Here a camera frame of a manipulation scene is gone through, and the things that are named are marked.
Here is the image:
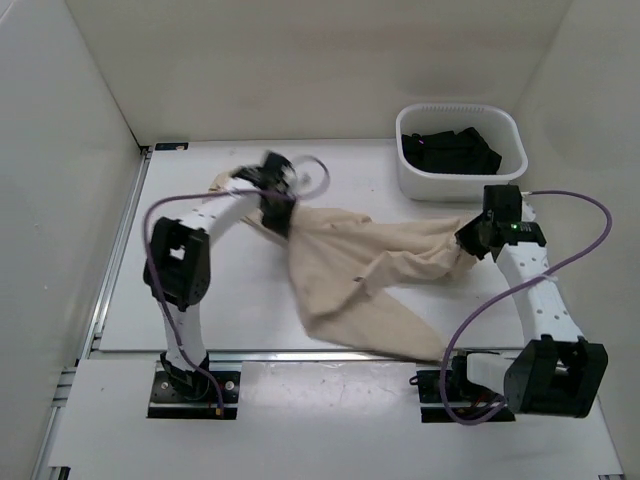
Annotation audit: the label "aluminium front rail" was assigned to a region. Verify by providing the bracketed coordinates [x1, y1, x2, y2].
[49, 348, 506, 416]

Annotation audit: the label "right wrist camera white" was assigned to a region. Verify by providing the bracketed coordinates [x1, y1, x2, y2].
[521, 192, 536, 222]

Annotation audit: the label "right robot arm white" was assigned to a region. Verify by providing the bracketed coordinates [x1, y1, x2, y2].
[441, 185, 608, 418]

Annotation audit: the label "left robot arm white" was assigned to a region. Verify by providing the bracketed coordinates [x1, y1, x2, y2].
[143, 152, 297, 401]

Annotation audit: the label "purple cable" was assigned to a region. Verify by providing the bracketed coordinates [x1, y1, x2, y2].
[439, 189, 614, 426]
[143, 155, 331, 420]

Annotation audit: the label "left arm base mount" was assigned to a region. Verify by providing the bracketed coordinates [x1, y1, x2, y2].
[147, 366, 241, 421]

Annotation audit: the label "dark corner sticker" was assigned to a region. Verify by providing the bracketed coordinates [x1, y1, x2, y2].
[154, 142, 189, 151]

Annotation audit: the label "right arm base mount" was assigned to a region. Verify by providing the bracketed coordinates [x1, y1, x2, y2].
[409, 352, 516, 424]

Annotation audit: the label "beige trousers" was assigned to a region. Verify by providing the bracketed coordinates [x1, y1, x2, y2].
[242, 205, 476, 361]

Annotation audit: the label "black trousers in basket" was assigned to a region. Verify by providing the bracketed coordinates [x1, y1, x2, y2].
[401, 127, 502, 175]

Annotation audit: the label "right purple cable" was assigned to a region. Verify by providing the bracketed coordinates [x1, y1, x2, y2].
[439, 189, 614, 426]

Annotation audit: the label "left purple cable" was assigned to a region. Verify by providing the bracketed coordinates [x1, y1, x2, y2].
[143, 155, 331, 420]

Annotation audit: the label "white plastic basket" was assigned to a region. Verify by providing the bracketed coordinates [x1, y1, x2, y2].
[395, 102, 529, 203]

